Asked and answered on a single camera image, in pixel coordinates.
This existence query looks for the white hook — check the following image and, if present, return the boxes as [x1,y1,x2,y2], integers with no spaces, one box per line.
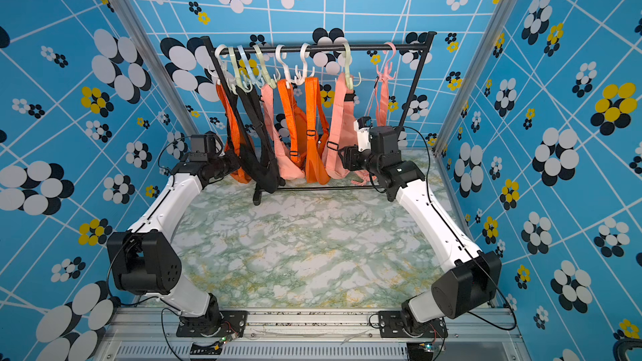
[215,44,236,93]
[294,43,315,85]
[274,44,295,88]

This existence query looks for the pink bag right large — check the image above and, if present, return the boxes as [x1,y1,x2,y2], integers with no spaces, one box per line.
[322,73,357,179]

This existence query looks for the white hook leftmost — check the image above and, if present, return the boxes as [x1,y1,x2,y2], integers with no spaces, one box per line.
[215,44,236,93]

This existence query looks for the pink bag left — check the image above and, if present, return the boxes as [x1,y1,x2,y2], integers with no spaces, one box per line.
[261,85,304,181]

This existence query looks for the pink hook rightmost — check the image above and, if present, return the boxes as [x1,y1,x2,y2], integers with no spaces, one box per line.
[376,42,397,82]

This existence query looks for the black clothes rack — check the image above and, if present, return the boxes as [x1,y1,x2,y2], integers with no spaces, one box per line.
[197,31,438,206]

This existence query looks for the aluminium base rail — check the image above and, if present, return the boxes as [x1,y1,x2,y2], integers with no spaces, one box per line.
[95,308,532,360]

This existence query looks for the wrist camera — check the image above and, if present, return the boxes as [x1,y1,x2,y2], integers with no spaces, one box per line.
[188,131,224,162]
[354,116,372,152]

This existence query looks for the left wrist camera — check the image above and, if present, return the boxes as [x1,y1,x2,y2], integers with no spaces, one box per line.
[188,131,224,162]

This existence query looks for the black bag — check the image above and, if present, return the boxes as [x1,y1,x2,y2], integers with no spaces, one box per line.
[237,88,280,194]

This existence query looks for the aluminium corner post left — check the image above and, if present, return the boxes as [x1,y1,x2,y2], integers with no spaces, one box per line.
[110,0,199,135]

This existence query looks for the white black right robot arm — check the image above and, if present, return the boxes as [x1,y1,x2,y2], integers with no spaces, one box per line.
[339,118,502,337]

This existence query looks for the aluminium corner post right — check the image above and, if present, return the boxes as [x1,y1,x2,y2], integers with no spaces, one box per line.
[434,0,518,155]

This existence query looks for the light blue hook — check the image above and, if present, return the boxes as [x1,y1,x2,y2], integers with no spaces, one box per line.
[237,45,262,89]

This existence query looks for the orange bag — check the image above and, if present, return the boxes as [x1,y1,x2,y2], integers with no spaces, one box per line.
[277,77,330,185]
[216,84,252,184]

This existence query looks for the pink bag rightmost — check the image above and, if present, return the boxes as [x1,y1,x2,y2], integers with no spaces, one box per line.
[351,71,390,187]

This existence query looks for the aluminium corner post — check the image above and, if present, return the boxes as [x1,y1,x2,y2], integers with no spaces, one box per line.
[434,0,518,155]
[110,0,199,135]

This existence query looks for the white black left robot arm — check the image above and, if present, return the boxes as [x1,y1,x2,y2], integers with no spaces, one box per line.
[106,132,240,336]

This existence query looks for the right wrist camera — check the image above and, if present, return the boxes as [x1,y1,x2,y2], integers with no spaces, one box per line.
[354,116,372,152]

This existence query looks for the green hook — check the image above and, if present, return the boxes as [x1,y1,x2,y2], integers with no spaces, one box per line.
[250,43,277,90]
[342,41,363,91]
[227,47,252,93]

